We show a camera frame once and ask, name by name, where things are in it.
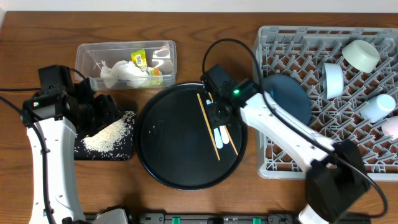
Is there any white napkin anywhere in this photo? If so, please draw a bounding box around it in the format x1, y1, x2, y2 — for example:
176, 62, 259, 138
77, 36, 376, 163
100, 60, 117, 89
114, 60, 149, 88

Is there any dark blue plate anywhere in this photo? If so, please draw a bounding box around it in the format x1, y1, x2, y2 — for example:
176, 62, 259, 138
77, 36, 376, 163
262, 74, 312, 125

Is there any round black serving tray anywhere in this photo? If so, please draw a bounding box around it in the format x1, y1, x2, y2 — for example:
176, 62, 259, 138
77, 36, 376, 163
134, 83, 248, 190

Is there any yellow snack wrapper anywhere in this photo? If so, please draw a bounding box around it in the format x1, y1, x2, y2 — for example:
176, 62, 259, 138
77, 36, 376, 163
131, 49, 163, 86

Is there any light blue small bowl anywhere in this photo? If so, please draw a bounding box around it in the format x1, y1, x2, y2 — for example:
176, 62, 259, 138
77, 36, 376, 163
322, 63, 344, 100

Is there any teal green bowl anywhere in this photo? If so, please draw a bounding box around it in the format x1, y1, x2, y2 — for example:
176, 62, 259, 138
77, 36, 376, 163
342, 40, 380, 73

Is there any light blue cup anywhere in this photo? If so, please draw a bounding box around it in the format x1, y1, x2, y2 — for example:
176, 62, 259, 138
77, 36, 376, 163
360, 94, 396, 123

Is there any pink cup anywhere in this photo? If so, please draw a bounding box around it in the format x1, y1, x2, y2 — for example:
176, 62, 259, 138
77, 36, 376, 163
381, 116, 398, 141

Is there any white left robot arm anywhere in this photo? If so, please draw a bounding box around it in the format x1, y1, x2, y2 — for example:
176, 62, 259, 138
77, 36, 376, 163
22, 78, 124, 223

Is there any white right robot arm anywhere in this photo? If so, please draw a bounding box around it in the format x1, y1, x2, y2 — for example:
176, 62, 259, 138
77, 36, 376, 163
203, 78, 370, 223

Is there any clear plastic waste bin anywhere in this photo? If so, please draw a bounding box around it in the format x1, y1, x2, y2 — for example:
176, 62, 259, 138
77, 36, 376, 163
75, 40, 177, 90

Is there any grey dishwasher rack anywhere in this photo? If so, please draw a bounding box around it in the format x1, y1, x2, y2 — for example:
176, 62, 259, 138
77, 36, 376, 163
253, 26, 397, 182

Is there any black rectangular tray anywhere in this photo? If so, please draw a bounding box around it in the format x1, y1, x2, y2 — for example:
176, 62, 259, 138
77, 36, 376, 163
73, 107, 137, 162

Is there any black rail with green clips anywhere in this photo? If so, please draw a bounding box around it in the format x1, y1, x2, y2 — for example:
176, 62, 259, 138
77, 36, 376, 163
127, 213, 299, 224

